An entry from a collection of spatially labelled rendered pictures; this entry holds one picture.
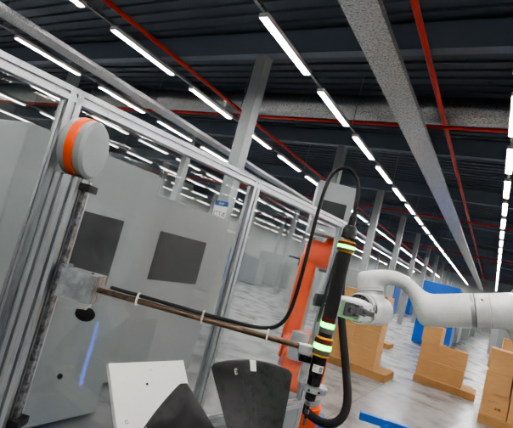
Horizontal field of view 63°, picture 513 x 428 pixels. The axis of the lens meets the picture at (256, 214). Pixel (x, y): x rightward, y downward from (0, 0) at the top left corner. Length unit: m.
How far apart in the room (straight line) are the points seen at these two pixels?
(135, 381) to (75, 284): 0.30
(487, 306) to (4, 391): 1.20
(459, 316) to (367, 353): 7.91
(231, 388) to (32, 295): 0.55
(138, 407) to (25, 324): 0.35
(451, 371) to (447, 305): 9.08
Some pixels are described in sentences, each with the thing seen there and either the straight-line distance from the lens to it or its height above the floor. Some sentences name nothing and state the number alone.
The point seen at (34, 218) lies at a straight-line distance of 1.29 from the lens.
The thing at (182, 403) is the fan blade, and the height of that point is 1.40.
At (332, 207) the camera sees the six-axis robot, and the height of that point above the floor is 2.48.
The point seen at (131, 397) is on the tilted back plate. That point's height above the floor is 1.30.
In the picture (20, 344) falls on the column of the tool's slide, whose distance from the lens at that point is 1.22.
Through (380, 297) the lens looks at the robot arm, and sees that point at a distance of 1.26.
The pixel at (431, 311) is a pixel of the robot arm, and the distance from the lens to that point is 1.23.
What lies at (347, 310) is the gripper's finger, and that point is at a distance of 1.04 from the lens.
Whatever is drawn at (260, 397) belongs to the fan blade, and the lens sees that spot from 1.18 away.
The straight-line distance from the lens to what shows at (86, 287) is 1.13.
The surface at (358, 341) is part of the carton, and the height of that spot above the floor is 0.58.
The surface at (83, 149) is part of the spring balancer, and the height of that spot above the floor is 1.87.
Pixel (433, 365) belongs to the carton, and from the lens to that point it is 10.31.
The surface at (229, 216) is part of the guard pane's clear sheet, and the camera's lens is 1.76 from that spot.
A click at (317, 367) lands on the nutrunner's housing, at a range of 1.07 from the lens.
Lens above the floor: 1.72
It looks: 6 degrees up
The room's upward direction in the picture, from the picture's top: 15 degrees clockwise
